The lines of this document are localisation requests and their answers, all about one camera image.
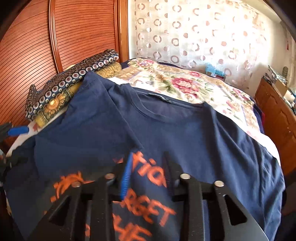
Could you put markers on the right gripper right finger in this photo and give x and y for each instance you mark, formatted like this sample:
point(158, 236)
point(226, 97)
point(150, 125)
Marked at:
point(210, 210)

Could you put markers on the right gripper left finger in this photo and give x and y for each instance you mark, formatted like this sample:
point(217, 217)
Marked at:
point(83, 205)

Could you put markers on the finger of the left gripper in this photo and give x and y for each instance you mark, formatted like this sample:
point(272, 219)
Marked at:
point(7, 130)

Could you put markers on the navy printed t-shirt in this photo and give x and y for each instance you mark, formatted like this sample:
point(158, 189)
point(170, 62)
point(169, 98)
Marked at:
point(105, 122)

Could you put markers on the dark circle patterned folded cloth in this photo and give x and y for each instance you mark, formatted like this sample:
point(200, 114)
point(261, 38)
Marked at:
point(38, 99)

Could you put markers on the yellow sunflower folded cloth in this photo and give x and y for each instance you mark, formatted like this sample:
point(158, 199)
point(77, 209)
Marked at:
point(59, 101)

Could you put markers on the wooden louvered wardrobe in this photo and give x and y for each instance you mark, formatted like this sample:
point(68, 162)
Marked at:
point(40, 39)

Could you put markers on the long wooden sideboard cabinet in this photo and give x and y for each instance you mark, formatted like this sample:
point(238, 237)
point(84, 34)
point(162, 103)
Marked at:
point(279, 124)

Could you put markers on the floral bed blanket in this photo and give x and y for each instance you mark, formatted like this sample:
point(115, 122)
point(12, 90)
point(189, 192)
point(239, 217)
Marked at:
point(195, 87)

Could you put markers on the blue tissue pack box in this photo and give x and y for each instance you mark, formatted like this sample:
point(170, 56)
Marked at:
point(211, 71)

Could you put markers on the cardboard box on sideboard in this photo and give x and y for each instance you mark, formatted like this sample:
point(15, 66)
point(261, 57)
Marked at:
point(281, 87)

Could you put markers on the stack of papers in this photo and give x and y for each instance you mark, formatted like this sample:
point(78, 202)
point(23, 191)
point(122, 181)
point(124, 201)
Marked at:
point(276, 76)

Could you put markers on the circle patterned sheer curtain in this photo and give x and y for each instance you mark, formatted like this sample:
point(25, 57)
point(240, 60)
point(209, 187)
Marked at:
point(230, 35)

